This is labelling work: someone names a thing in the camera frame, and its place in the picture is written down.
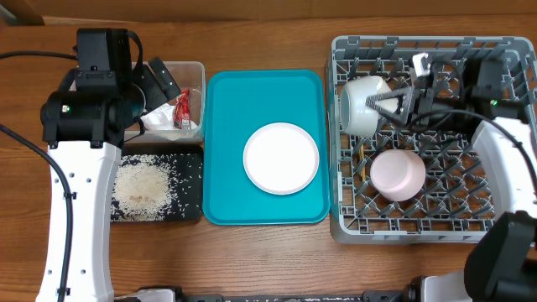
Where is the large white plate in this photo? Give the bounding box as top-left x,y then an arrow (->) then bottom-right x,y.
242,122 -> 320,195

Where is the pile of rice grains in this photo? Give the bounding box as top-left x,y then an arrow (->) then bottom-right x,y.
110,154 -> 204,222

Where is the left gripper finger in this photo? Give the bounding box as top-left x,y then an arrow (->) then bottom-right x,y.
149,57 -> 181,102
138,65 -> 166,112

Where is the small pink-white bowl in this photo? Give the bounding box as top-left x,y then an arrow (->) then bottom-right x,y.
370,149 -> 426,202

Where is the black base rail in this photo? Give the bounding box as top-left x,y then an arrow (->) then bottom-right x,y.
112,284 -> 408,302

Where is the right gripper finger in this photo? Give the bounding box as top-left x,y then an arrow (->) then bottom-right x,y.
367,100 -> 414,127
366,87 -> 414,105

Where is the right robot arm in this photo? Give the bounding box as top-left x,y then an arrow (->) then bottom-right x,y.
349,53 -> 536,301

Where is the red snack wrapper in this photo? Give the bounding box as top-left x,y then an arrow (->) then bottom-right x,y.
173,89 -> 191,130

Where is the white tissue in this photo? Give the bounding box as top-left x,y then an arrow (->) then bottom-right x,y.
141,103 -> 198,131

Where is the grey dishwasher rack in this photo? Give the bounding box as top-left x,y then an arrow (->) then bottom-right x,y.
327,35 -> 536,244

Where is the grey shallow bowl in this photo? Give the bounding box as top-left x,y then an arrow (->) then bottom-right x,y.
340,75 -> 391,138

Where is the teal serving tray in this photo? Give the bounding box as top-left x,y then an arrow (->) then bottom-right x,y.
203,70 -> 331,226

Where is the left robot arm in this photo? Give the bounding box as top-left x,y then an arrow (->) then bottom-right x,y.
36,58 -> 180,301

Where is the clear plastic bin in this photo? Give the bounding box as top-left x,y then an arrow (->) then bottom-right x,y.
125,61 -> 206,143

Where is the black rectangular tray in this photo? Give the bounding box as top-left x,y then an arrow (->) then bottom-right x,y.
109,143 -> 205,223

